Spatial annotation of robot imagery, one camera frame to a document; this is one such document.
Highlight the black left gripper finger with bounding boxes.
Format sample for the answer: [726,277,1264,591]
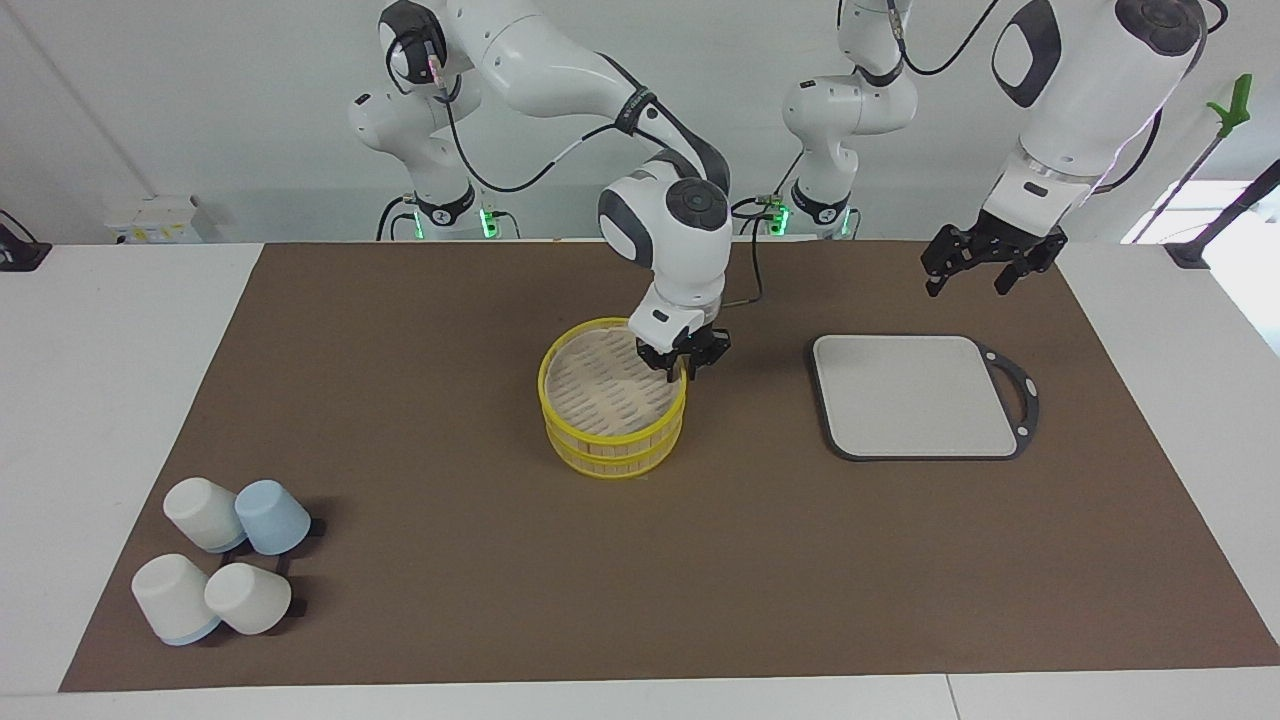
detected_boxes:
[992,236,1063,297]
[920,228,961,299]

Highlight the yellow rimmed bamboo steamer tier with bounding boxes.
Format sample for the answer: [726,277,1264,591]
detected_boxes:
[537,317,689,461]

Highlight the yellow rimmed bamboo steamer base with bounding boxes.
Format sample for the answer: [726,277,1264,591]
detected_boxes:
[546,440,687,482]

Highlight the black slanted stand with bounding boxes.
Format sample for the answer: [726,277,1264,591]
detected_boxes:
[1163,158,1280,269]

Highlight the brown table mat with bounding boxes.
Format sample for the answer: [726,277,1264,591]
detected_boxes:
[58,240,1280,693]

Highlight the green tipped thin pole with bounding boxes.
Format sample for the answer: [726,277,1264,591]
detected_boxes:
[1130,73,1254,244]

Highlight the black cup rack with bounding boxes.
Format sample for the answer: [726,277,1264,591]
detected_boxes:
[225,515,327,619]

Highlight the light blue plastic cup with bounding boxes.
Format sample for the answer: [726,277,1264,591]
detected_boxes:
[234,480,312,557]

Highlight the white plastic cup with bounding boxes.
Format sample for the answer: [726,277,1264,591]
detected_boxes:
[131,553,223,647]
[163,477,248,554]
[204,562,293,636]

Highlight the white box with yellow label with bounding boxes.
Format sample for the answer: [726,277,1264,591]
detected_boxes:
[103,194,218,245]

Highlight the black base cable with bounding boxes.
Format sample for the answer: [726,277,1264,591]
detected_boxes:
[712,150,806,239]
[376,194,416,242]

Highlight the grey cutting board with handle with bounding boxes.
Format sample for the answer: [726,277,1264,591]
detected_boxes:
[811,333,1041,462]

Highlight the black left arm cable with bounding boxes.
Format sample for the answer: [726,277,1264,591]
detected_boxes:
[893,0,1229,196]

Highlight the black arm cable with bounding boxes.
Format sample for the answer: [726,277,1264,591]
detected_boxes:
[425,55,766,306]
[893,0,1229,196]

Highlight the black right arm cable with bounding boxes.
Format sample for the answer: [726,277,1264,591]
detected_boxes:
[425,55,766,306]

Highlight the black device with cable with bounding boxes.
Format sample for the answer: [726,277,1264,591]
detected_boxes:
[0,208,53,273]

